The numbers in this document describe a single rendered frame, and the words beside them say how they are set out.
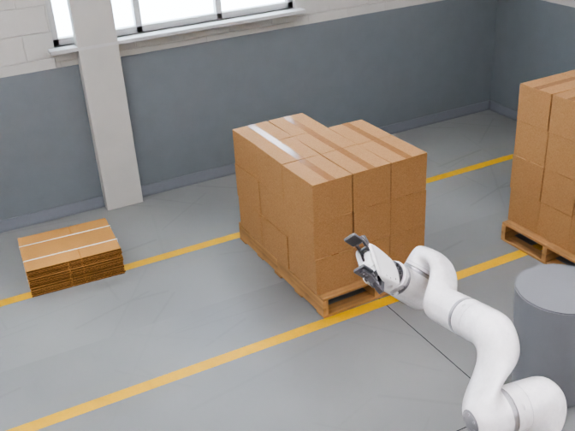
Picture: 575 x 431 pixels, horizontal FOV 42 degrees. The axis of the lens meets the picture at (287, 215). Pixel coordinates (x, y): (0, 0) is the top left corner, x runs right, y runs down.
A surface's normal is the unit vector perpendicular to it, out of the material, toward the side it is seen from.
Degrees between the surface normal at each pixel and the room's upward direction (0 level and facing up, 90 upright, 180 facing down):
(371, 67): 90
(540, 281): 0
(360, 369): 0
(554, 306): 0
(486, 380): 41
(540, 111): 90
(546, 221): 90
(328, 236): 90
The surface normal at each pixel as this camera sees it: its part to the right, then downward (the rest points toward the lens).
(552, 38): -0.89, 0.25
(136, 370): -0.05, -0.88
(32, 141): 0.46, 0.40
